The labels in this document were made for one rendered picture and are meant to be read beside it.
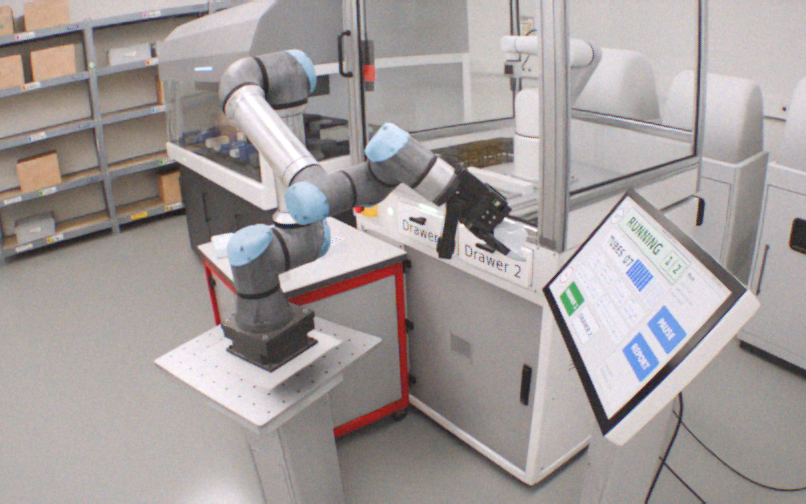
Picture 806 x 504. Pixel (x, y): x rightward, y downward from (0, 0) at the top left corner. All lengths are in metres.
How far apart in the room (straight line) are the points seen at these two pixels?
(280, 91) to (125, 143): 4.56
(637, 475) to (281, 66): 1.18
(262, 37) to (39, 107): 3.62
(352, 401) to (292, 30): 1.52
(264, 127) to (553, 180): 0.75
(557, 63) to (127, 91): 4.80
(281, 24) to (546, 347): 1.64
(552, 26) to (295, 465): 1.33
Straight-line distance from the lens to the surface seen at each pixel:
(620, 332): 0.99
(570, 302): 1.18
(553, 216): 1.53
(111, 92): 5.74
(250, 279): 1.37
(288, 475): 1.64
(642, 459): 1.23
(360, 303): 2.02
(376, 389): 2.23
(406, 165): 1.00
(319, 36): 2.53
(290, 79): 1.31
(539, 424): 1.86
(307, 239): 1.41
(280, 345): 1.42
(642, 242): 1.11
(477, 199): 1.05
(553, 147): 1.48
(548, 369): 1.74
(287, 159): 1.07
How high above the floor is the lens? 1.53
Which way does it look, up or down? 22 degrees down
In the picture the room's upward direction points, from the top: 3 degrees counter-clockwise
